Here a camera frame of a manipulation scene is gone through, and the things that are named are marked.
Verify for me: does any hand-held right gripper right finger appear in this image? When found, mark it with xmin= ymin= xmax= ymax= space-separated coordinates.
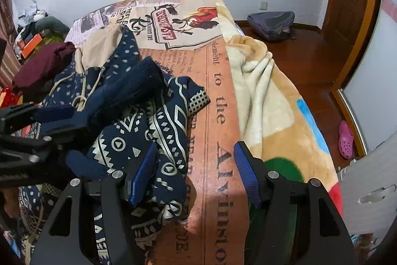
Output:
xmin=233 ymin=141 xmax=357 ymax=265

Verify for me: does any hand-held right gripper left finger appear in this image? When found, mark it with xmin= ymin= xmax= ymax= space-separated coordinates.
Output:
xmin=30 ymin=142 xmax=159 ymax=265

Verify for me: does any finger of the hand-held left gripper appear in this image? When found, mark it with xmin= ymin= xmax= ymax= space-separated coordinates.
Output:
xmin=0 ymin=102 xmax=75 ymax=133
xmin=0 ymin=125 xmax=90 ymax=180

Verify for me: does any navy patterned hooded sweater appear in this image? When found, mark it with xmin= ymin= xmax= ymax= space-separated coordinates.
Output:
xmin=19 ymin=24 xmax=211 ymax=265

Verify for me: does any maroon garment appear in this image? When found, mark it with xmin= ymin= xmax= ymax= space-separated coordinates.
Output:
xmin=12 ymin=41 xmax=77 ymax=98

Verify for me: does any red toy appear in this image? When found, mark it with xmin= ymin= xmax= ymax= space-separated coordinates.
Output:
xmin=0 ymin=87 xmax=15 ymax=108

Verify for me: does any orange box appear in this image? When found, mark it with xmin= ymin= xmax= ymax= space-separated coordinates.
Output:
xmin=17 ymin=33 xmax=43 ymax=58

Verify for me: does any cream colourful fleece blanket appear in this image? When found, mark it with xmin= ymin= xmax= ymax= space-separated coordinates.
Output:
xmin=214 ymin=0 xmax=345 ymax=265

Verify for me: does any grey green cloth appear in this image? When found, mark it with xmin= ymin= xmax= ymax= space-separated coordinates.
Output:
xmin=34 ymin=17 xmax=70 ymax=36

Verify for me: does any pile of white clutter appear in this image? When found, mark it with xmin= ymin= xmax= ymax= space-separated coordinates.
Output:
xmin=17 ymin=0 xmax=47 ymax=34

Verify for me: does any pink clog shoe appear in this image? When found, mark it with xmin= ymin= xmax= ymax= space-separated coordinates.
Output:
xmin=338 ymin=120 xmax=355 ymax=159

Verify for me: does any newspaper print bedsheet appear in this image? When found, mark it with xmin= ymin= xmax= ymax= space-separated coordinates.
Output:
xmin=65 ymin=0 xmax=250 ymax=265

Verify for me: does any white plastic stool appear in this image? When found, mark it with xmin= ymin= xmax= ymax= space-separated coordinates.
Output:
xmin=339 ymin=141 xmax=397 ymax=236

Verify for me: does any grey blue backpack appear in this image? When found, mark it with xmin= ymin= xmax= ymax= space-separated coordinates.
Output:
xmin=247 ymin=11 xmax=297 ymax=42

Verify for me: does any white sliding door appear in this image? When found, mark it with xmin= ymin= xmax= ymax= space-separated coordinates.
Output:
xmin=338 ymin=0 xmax=397 ymax=157

